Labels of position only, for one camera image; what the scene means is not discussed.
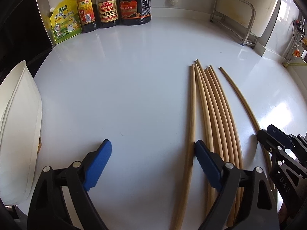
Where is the wooden chopstick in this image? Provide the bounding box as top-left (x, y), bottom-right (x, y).
top-left (219, 67), bottom-right (276, 191)
top-left (174, 63), bottom-right (196, 230)

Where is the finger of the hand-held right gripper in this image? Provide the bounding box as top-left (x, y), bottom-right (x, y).
top-left (257, 129), bottom-right (286, 157)
top-left (267, 125), bottom-right (307, 149)

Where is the large red-handled soy sauce jug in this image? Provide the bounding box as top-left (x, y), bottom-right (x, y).
top-left (117, 0), bottom-right (152, 26)

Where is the slim amber vinegar bottle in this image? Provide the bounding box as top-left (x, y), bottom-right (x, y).
top-left (76, 0), bottom-right (100, 33)

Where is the clear soy sauce bottle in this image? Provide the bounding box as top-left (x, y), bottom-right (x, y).
top-left (97, 0), bottom-right (120, 28)

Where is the gas valve assembly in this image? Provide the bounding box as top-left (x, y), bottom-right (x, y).
top-left (286, 18), bottom-right (307, 64)

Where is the white plastic basin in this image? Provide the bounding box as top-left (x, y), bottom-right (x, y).
top-left (0, 60), bottom-right (43, 205)

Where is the yellow green seasoning pouch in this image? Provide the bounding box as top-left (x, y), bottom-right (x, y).
top-left (49, 0), bottom-right (82, 45)

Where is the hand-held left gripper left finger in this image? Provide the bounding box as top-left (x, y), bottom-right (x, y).
top-left (27, 139), bottom-right (112, 230)

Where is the metal cutting board rack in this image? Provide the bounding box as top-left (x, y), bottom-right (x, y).
top-left (210, 0), bottom-right (258, 48)

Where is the bunch of wooden chopsticks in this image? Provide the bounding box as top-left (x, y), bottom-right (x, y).
top-left (194, 59), bottom-right (244, 229)

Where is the yellow gas hose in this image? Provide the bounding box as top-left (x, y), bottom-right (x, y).
top-left (283, 62), bottom-right (307, 68)

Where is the white cutting board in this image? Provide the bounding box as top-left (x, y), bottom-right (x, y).
top-left (217, 0), bottom-right (282, 37)

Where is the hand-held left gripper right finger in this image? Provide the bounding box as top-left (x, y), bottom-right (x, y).
top-left (194, 140), bottom-right (280, 230)

